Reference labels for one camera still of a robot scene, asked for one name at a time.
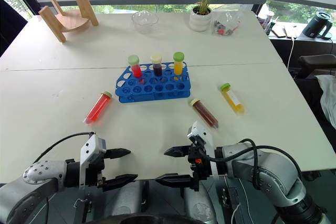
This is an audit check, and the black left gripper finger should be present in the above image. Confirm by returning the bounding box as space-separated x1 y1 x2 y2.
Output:
104 148 132 160
101 174 139 192

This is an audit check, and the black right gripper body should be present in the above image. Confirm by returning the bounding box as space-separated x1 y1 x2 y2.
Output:
187 140 213 192

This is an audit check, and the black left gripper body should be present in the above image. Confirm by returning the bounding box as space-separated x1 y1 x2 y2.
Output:
85 152 107 189

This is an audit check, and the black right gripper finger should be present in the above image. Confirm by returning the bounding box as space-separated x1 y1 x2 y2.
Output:
163 145 191 158
155 173 195 189

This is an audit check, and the brown tube cream cap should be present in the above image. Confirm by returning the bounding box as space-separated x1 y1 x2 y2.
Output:
190 98 219 130

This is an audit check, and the red tube pale cap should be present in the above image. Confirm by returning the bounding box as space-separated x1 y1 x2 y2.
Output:
82 90 113 125

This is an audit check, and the blue test tube rack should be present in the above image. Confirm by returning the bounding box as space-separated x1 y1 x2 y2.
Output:
114 61 192 104

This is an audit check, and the yellow tube green cap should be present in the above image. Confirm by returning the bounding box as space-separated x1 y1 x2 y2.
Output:
219 82 246 115

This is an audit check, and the orange tube green cap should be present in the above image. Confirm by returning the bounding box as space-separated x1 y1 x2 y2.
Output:
172 51 185 81

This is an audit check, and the red tube bright green cap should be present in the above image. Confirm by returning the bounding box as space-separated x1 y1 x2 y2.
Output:
127 54 145 84

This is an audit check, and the dark purple tube cream cap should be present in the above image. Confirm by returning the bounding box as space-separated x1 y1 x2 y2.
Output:
150 53 164 77

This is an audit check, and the grey rounded housing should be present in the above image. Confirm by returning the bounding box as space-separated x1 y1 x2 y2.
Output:
103 180 148 218
183 179 219 221

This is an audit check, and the potted plant white pot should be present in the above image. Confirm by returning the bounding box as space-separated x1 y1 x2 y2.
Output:
186 0 232 33

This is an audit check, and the clear glass bowl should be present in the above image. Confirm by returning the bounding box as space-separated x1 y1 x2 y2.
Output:
131 9 160 35

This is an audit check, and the clear plastic bag with parts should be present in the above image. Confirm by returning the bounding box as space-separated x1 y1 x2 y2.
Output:
211 4 244 36

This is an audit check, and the wooden stand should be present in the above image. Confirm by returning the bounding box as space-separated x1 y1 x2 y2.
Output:
38 0 100 44

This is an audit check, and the white cloth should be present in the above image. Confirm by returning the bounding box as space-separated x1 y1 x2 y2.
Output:
314 74 336 128

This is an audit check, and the brown flat case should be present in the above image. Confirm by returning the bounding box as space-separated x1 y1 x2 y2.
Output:
271 25 287 38

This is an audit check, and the dark cylindrical container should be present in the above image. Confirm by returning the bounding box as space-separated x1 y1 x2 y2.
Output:
258 11 275 35

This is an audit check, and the black chair armrest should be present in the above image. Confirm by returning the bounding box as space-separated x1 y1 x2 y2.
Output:
299 54 336 78

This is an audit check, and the white flat device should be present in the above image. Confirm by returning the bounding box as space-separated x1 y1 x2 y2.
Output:
284 25 299 39

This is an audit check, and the dark green kettle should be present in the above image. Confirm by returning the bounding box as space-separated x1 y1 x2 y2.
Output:
301 11 334 40

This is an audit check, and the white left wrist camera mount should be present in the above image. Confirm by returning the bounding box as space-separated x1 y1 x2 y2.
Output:
79 134 107 190

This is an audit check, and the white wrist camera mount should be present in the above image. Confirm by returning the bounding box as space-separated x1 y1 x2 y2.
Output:
186 121 219 178
79 134 107 190

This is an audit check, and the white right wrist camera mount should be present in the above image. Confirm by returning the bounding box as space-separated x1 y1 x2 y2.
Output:
186 121 219 178

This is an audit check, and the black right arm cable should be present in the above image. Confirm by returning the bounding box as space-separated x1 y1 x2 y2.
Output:
202 138 304 190

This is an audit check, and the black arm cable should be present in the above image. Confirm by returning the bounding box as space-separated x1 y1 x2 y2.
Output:
202 138 304 190
31 131 96 164

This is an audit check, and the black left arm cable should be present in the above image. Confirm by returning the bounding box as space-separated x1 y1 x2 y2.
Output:
31 131 96 164

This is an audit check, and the white cable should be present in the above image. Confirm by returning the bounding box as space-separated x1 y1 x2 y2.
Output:
286 36 296 70

